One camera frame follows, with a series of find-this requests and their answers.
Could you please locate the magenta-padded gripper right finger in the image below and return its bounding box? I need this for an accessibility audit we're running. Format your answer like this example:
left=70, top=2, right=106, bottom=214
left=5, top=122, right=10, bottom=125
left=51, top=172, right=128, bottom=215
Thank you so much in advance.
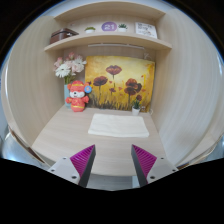
left=130, top=144, right=179, bottom=188

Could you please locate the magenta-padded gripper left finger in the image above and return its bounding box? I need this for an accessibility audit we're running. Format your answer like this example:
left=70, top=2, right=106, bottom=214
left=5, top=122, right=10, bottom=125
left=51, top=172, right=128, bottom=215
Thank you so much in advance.
left=47, top=144, right=97, bottom=189

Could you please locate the cream white towel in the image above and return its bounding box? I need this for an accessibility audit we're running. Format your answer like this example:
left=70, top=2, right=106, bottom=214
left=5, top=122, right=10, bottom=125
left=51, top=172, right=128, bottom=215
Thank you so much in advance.
left=87, top=113, right=150, bottom=139

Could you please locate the small plant in white pot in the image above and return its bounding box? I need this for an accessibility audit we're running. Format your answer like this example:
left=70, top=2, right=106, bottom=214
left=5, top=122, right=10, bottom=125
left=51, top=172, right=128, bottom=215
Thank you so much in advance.
left=131, top=99, right=142, bottom=117

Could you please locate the red plush mouse toy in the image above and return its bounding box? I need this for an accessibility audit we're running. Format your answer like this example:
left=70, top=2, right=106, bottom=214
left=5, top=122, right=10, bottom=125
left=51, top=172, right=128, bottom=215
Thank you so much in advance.
left=65, top=80, right=93, bottom=113

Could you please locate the light blue vase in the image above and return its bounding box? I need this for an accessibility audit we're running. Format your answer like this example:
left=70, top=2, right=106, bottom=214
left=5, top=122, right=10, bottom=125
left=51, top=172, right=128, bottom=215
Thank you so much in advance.
left=63, top=83, right=72, bottom=108

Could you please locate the pink and white flower bouquet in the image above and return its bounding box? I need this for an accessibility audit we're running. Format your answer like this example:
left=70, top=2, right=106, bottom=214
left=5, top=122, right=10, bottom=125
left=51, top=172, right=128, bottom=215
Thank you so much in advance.
left=53, top=51, right=88, bottom=85

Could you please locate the yellow poppy flower painting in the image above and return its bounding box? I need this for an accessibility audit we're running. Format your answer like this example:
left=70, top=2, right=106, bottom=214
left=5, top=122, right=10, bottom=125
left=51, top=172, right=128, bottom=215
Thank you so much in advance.
left=84, top=55, right=156, bottom=113

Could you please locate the white light bar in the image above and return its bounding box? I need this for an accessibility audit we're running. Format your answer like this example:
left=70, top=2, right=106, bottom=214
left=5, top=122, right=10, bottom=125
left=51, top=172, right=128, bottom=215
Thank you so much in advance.
left=87, top=42, right=137, bottom=51

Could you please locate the wooden shelf with items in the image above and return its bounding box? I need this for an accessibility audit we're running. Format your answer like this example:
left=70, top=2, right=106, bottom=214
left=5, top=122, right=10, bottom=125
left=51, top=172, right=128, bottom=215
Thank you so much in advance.
left=43, top=1, right=173, bottom=53

